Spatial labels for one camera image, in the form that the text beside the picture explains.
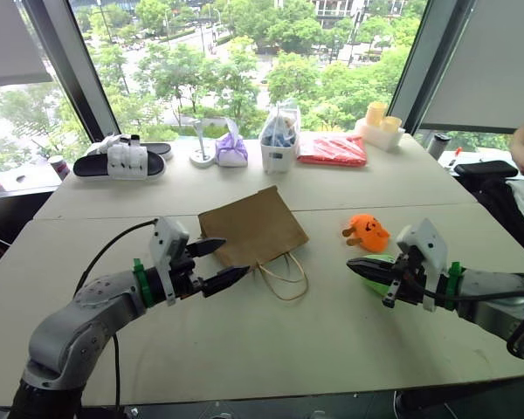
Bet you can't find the orange pumpkin plush toy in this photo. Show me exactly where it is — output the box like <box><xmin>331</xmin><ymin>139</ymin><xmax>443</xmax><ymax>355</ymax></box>
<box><xmin>341</xmin><ymin>213</ymin><xmax>391</xmax><ymax>254</ymax></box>

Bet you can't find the brown paper bag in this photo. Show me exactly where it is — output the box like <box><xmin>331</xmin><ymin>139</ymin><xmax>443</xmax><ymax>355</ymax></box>
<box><xmin>197</xmin><ymin>185</ymin><xmax>311</xmax><ymax>302</ymax></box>

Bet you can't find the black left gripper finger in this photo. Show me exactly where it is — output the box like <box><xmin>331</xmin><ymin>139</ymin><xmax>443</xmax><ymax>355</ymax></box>
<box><xmin>185</xmin><ymin>237</ymin><xmax>228</xmax><ymax>259</ymax></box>
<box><xmin>200</xmin><ymin>264</ymin><xmax>252</xmax><ymax>299</ymax></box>

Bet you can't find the green wrist clamp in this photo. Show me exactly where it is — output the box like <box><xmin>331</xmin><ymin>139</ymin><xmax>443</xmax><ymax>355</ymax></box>
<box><xmin>444</xmin><ymin>261</ymin><xmax>465</xmax><ymax>312</ymax></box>
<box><xmin>132</xmin><ymin>258</ymin><xmax>152</xmax><ymax>309</ymax></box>

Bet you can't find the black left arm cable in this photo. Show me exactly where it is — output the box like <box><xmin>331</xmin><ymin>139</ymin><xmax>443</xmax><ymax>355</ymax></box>
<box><xmin>72</xmin><ymin>219</ymin><xmax>159</xmax><ymax>414</ymax></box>

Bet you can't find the white basket with bagged items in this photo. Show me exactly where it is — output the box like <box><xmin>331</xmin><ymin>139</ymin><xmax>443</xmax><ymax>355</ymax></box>
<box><xmin>259</xmin><ymin>99</ymin><xmax>302</xmax><ymax>175</ymax></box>

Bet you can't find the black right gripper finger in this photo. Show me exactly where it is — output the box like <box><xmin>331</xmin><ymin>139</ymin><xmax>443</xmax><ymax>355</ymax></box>
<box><xmin>352</xmin><ymin>267</ymin><xmax>399</xmax><ymax>285</ymax></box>
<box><xmin>346</xmin><ymin>256</ymin><xmax>396</xmax><ymax>275</ymax></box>

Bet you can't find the red plastic package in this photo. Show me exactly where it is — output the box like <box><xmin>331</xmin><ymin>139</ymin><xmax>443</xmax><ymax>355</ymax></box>
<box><xmin>296</xmin><ymin>132</ymin><xmax>369</xmax><ymax>168</ymax></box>

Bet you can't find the green right wrist clamp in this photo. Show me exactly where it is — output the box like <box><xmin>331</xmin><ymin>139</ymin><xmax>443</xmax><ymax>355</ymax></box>
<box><xmin>444</xmin><ymin>261</ymin><xmax>465</xmax><ymax>312</ymax></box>

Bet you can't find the green left wrist clamp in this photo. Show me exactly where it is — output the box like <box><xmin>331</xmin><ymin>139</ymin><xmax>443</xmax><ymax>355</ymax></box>
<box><xmin>132</xmin><ymin>258</ymin><xmax>152</xmax><ymax>309</ymax></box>

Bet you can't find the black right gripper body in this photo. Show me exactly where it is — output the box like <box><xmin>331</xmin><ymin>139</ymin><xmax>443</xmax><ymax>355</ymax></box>
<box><xmin>381</xmin><ymin>246</ymin><xmax>438</xmax><ymax>310</ymax></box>

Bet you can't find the red and white can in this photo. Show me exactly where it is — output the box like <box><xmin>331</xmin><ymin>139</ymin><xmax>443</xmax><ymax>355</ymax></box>
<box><xmin>47</xmin><ymin>155</ymin><xmax>72</xmax><ymax>182</ymax></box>

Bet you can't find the grey roller blind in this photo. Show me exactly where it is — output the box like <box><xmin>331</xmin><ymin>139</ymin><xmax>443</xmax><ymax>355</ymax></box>
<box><xmin>418</xmin><ymin>0</ymin><xmax>524</xmax><ymax>134</ymax></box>
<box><xmin>0</xmin><ymin>0</ymin><xmax>54</xmax><ymax>89</ymax></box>

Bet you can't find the grey cylindrical bottle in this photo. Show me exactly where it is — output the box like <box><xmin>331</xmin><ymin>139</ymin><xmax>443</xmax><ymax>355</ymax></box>
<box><xmin>427</xmin><ymin>133</ymin><xmax>452</xmax><ymax>161</ymax></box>

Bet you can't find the white plastic tray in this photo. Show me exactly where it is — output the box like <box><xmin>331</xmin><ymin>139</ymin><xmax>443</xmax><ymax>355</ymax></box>
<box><xmin>354</xmin><ymin>116</ymin><xmax>406</xmax><ymax>152</ymax></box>

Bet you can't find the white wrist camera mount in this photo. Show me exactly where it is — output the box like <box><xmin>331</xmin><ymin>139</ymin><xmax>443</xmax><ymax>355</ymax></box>
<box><xmin>396</xmin><ymin>217</ymin><xmax>449</xmax><ymax>313</ymax></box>
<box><xmin>148</xmin><ymin>216</ymin><xmax>191</xmax><ymax>306</ymax></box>

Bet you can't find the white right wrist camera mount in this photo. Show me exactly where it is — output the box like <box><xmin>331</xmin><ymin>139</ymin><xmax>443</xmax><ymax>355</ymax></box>
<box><xmin>396</xmin><ymin>217</ymin><xmax>449</xmax><ymax>313</ymax></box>

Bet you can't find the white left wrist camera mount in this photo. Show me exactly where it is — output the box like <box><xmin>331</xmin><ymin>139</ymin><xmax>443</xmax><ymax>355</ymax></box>
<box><xmin>148</xmin><ymin>216</ymin><xmax>191</xmax><ymax>306</ymax></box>

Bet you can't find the black chair armrest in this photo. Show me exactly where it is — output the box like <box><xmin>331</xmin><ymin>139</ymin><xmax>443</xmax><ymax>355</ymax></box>
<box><xmin>453</xmin><ymin>160</ymin><xmax>519</xmax><ymax>180</ymax></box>

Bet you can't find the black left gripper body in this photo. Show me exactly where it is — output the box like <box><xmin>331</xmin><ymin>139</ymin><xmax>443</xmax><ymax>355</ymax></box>
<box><xmin>169</xmin><ymin>247</ymin><xmax>206</xmax><ymax>302</ymax></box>

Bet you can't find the black slipper white strap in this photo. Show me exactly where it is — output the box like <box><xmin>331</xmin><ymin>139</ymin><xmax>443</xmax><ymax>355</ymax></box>
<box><xmin>86</xmin><ymin>133</ymin><xmax>174</xmax><ymax>162</ymax></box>
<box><xmin>72</xmin><ymin>143</ymin><xmax>168</xmax><ymax>182</ymax></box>

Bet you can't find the green object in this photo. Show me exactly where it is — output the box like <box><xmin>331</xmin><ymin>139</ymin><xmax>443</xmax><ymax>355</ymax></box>
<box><xmin>359</xmin><ymin>253</ymin><xmax>396</xmax><ymax>299</ymax></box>

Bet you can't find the white stand with round base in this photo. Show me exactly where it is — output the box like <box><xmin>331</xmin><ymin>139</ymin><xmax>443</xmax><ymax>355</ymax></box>
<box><xmin>188</xmin><ymin>117</ymin><xmax>216</xmax><ymax>168</ymax></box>

